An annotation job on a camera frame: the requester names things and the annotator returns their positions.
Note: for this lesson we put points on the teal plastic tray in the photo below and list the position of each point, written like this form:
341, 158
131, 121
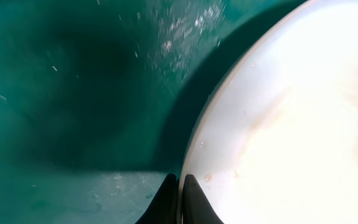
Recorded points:
98, 99

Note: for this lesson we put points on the light blue plate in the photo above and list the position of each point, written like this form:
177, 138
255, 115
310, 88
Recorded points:
278, 141

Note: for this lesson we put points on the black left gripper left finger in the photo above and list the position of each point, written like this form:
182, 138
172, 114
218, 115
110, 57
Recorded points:
163, 207

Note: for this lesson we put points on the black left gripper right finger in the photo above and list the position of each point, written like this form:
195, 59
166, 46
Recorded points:
196, 208

